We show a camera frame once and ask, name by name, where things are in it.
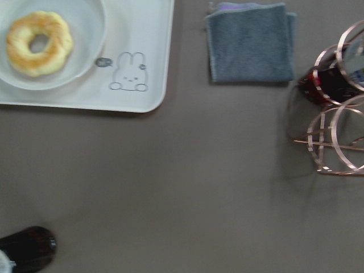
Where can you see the copper wire bottle rack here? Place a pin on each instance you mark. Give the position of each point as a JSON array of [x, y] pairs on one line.
[[334, 136]]

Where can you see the cream serving tray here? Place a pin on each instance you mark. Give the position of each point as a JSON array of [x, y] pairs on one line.
[[130, 72]]

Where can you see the tea bottle white cap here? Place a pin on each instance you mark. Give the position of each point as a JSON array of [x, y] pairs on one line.
[[29, 250]]

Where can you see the glazed ring donut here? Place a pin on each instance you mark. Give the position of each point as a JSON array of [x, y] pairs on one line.
[[39, 43]]

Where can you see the white round plate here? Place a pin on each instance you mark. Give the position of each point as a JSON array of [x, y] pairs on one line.
[[87, 23]]

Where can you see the grey folded cloth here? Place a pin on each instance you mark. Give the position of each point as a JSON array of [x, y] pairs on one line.
[[250, 42]]

